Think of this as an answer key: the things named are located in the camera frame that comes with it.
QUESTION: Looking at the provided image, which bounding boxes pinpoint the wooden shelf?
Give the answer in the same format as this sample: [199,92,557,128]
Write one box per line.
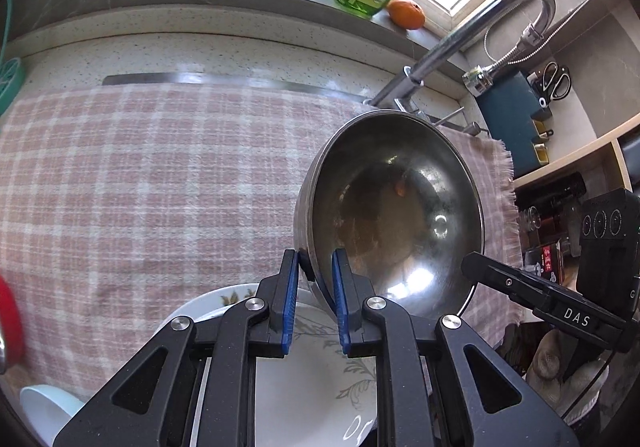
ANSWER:
[512,114,640,208]

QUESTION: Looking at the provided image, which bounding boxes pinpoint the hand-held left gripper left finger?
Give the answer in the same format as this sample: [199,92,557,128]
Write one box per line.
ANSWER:
[52,249,302,447]

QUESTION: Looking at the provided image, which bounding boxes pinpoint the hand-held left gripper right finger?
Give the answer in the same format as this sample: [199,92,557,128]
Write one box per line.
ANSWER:
[330,248,581,447]

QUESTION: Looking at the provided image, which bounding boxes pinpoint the pink plaid cloth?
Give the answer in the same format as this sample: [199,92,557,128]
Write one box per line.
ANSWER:
[0,82,521,388]

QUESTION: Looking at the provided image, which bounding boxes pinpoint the orange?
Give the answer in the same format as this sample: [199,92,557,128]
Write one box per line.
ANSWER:
[387,0,426,30]

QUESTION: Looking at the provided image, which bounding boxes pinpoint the teal knife block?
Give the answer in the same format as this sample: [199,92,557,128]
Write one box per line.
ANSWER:
[477,72,553,178]

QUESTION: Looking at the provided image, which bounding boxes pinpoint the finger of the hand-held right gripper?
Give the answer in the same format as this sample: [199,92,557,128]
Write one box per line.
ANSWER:
[460,251,556,310]

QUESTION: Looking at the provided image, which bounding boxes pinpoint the large steel bowl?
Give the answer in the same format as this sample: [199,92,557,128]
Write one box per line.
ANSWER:
[292,109,486,320]

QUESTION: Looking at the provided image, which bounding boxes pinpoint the red object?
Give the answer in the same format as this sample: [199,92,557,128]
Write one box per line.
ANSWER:
[0,274,26,368]

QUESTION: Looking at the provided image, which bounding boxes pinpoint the white plate with leaf print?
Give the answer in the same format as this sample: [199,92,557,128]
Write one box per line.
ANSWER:
[165,284,381,447]

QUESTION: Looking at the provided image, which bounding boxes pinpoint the steel faucet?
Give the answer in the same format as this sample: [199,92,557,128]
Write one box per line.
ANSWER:
[367,0,557,135]

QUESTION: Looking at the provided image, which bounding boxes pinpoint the person's right hand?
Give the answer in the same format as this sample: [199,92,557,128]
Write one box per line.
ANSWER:
[525,327,608,420]

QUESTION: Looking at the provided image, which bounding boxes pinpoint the scissors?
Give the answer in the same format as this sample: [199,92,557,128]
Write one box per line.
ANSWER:
[537,61,571,100]

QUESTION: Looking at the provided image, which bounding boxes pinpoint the light blue bowl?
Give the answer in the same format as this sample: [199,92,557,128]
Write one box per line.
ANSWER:
[20,384,86,447]

